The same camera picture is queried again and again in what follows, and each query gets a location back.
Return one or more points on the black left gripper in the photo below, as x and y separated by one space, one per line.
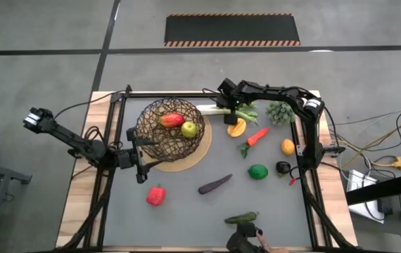
130 159

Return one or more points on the orange papaya half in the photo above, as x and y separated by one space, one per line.
237 129

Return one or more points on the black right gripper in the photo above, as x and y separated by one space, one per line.
241 95

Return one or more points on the orange carrot with green leaves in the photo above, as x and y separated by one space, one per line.
256 137

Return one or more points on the round wooden board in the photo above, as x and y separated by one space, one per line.
193 158

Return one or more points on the leek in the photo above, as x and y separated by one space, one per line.
209 109

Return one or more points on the dark purple eggplant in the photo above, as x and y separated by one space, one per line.
214 184

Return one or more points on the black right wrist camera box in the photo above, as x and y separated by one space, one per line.
227 86

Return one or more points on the red and yellow mango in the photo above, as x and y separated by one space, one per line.
171 120

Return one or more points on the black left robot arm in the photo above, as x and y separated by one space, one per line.
67 135

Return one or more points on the yellow-green apple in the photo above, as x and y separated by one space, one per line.
189 130

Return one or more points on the red bell pepper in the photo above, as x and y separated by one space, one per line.
156 196

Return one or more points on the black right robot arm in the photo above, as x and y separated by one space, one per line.
313 140

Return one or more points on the green broccoli cluster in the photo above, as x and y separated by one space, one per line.
280 113

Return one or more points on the orange citrus fruit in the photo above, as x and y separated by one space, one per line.
287 147

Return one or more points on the bright green lime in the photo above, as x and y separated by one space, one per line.
257 172

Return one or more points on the black bulky object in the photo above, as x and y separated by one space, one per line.
242 242

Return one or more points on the yellow power splitter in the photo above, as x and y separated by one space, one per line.
398 163

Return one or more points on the dark avocado half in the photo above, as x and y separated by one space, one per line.
283 167

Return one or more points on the person's hand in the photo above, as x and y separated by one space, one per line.
264 242

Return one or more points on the black hazard-striped floor mat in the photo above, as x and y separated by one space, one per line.
232 28

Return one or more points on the dark green pepper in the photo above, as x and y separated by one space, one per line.
241 218

